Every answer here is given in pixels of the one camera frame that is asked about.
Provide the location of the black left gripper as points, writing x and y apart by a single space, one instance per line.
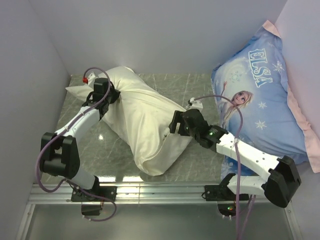
116 94

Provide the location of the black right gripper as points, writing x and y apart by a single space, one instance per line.
178 118

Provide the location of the cream pillowcase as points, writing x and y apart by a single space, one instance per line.
141 117

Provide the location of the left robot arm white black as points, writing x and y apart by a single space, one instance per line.
59 155

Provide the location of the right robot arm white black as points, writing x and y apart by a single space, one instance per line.
276 178

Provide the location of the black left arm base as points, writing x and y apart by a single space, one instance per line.
92 201

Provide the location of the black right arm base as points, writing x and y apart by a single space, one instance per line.
225 198

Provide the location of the blue Elsa pillow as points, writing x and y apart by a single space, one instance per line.
255 102

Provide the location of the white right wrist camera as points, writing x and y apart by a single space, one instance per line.
194 104

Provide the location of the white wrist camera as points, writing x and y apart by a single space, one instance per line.
90 79
194 104

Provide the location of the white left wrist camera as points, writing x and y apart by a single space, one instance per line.
90 79

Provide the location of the aluminium mounting rail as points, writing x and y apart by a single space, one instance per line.
142 211

